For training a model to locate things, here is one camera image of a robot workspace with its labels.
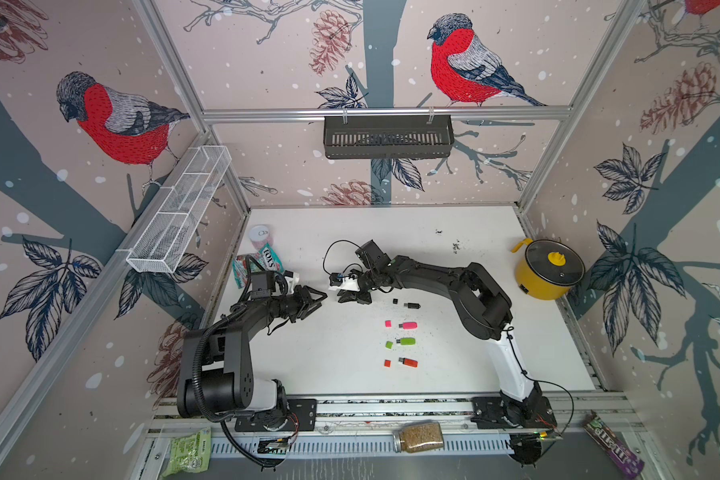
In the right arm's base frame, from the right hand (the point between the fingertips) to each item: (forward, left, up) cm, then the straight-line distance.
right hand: (343, 290), depth 93 cm
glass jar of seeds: (-37, -21, 0) cm, 43 cm away
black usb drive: (-3, -22, -4) cm, 23 cm away
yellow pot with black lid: (+8, -65, +3) cm, 66 cm away
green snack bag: (-42, +32, -3) cm, 53 cm away
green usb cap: (-15, -15, -5) cm, 22 cm away
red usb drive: (-20, -20, -4) cm, 29 cm away
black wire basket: (+47, -14, +26) cm, 56 cm away
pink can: (+21, +32, +1) cm, 38 cm away
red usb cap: (-20, -14, -4) cm, 25 cm away
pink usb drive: (-9, -21, -5) cm, 23 cm away
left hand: (-4, +4, +4) cm, 7 cm away
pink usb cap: (-8, -15, -5) cm, 18 cm away
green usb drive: (-14, -20, -4) cm, 25 cm away
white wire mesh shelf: (-5, +42, +27) cm, 51 cm away
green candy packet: (+11, +28, 0) cm, 30 cm away
